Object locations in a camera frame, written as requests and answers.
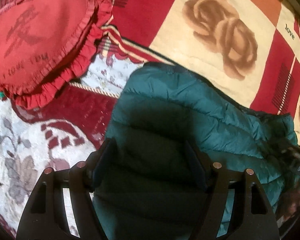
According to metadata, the floral white bedspread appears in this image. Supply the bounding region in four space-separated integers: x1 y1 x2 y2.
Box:
0 55 139 239

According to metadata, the red cream rose patterned quilt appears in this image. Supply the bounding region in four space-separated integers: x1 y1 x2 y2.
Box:
98 0 300 144

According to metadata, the red heart shaped pillow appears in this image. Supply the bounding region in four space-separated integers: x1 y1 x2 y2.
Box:
0 0 113 109

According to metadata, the green quilted puffer jacket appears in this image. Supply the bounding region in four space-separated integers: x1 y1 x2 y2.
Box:
94 63 297 239

